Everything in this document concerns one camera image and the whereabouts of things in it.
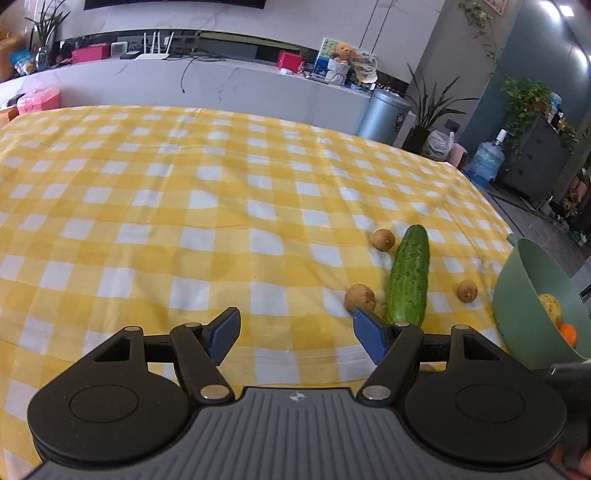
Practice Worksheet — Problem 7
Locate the person's right hand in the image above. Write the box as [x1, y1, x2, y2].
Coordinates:
[554, 450, 591, 480]

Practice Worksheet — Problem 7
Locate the yellow lemon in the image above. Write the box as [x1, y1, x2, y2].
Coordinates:
[538, 294, 564, 326]

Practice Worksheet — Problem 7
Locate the grey-blue trash can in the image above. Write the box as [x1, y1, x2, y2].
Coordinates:
[357, 88, 411, 145]

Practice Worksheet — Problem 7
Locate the black television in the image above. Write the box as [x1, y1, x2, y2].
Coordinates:
[83, 0, 267, 10]

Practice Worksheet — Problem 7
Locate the cluttered shelf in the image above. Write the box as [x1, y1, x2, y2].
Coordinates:
[551, 168, 591, 243]

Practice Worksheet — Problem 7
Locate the hanging vine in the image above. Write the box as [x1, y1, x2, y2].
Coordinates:
[458, 0, 502, 65]

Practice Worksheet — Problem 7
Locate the leafy plant on cabinet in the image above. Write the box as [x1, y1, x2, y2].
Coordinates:
[501, 76, 555, 148]

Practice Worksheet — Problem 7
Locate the small pink stool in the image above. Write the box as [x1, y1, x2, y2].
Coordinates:
[445, 143, 469, 169]

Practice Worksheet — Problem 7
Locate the dark grey cabinet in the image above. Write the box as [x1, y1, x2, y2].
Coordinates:
[501, 113, 573, 208]

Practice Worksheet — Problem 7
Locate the black power cable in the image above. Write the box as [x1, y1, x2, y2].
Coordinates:
[181, 54, 227, 93]

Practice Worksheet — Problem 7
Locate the blue snack bag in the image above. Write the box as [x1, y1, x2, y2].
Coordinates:
[11, 50, 37, 75]

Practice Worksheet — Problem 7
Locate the white router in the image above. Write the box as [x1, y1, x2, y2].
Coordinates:
[135, 31, 175, 61]

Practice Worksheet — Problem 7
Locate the flat pink box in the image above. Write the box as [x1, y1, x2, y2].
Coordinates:
[71, 45, 110, 64]

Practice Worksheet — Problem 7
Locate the light cap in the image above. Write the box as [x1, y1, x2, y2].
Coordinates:
[355, 60, 378, 85]

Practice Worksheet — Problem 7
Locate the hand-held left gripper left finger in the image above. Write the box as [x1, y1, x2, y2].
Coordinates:
[92, 308, 242, 402]

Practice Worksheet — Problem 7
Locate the green cucumber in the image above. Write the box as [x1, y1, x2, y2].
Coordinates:
[385, 224, 431, 326]

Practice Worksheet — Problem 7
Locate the long-leaf plant in black pot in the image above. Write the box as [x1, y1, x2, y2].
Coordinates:
[401, 62, 481, 155]

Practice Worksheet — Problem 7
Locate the brown kiwi bottom left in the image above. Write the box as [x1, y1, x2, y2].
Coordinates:
[345, 283, 377, 315]

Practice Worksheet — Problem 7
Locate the white marble counter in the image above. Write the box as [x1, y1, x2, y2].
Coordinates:
[0, 30, 407, 139]

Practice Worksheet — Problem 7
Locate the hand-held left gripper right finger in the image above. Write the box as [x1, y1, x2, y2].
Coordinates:
[353, 309, 502, 402]

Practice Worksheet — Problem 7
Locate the pink storage box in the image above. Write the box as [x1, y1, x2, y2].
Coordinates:
[17, 85, 61, 115]

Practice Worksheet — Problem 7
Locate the yellow checked tablecloth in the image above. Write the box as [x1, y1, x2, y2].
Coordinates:
[0, 105, 522, 467]

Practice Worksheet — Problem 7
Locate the brown teddy bear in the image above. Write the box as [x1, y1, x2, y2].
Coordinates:
[329, 43, 355, 85]

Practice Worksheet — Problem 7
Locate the brown kiwi top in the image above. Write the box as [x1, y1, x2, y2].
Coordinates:
[370, 229, 396, 251]

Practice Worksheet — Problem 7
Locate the green colander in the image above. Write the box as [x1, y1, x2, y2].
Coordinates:
[492, 234, 591, 370]

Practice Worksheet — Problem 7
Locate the blue water bottle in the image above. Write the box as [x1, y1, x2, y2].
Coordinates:
[467, 129, 506, 188]

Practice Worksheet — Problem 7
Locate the green plant in vase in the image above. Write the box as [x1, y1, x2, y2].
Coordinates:
[23, 0, 70, 70]

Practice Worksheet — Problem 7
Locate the white plastic bag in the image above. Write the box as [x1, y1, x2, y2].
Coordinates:
[421, 130, 455, 162]

